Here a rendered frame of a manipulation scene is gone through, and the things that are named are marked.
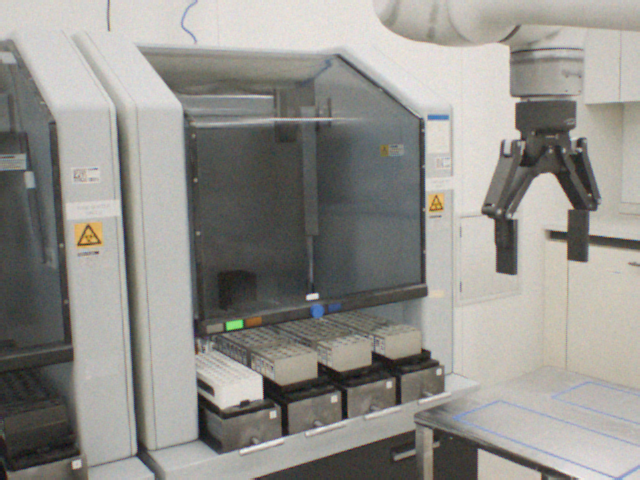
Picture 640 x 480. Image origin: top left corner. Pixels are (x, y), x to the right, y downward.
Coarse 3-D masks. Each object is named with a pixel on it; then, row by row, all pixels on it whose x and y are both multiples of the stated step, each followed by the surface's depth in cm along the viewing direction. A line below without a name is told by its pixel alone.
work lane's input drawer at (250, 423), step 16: (208, 400) 154; (272, 400) 153; (208, 416) 151; (224, 416) 147; (240, 416) 148; (256, 416) 150; (272, 416) 152; (208, 432) 152; (224, 432) 146; (240, 432) 148; (256, 432) 150; (272, 432) 152; (224, 448) 146; (240, 448) 148; (256, 448) 145
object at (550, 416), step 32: (512, 384) 158; (544, 384) 158; (576, 384) 157; (608, 384) 156; (416, 416) 143; (448, 416) 141; (480, 416) 141; (512, 416) 140; (544, 416) 140; (576, 416) 139; (608, 416) 139; (416, 448) 144; (480, 448) 130; (512, 448) 126; (544, 448) 126; (576, 448) 125; (608, 448) 125
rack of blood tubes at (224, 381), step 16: (208, 352) 172; (208, 368) 161; (224, 368) 160; (240, 368) 160; (208, 384) 154; (224, 384) 150; (240, 384) 151; (256, 384) 153; (224, 400) 150; (240, 400) 152; (256, 400) 154
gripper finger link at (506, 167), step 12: (504, 144) 89; (516, 144) 88; (504, 156) 89; (516, 156) 88; (504, 168) 88; (516, 168) 88; (492, 180) 89; (504, 180) 87; (492, 192) 88; (504, 192) 87; (492, 204) 89; (504, 204) 88; (492, 216) 88
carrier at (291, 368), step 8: (304, 352) 165; (312, 352) 165; (272, 360) 160; (280, 360) 160; (288, 360) 162; (296, 360) 163; (304, 360) 164; (312, 360) 165; (272, 368) 160; (280, 368) 161; (288, 368) 162; (296, 368) 163; (304, 368) 164; (312, 368) 165; (272, 376) 161; (280, 376) 161; (288, 376) 162; (296, 376) 163; (304, 376) 164; (312, 376) 166; (280, 384) 161
